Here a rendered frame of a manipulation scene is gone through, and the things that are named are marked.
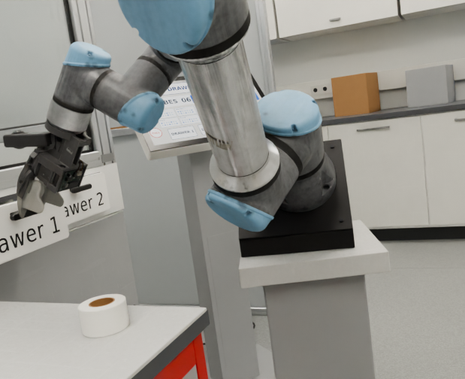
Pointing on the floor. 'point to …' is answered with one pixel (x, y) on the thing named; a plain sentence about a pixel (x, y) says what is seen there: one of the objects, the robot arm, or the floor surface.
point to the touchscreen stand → (220, 280)
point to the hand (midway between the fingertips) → (28, 207)
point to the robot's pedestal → (319, 307)
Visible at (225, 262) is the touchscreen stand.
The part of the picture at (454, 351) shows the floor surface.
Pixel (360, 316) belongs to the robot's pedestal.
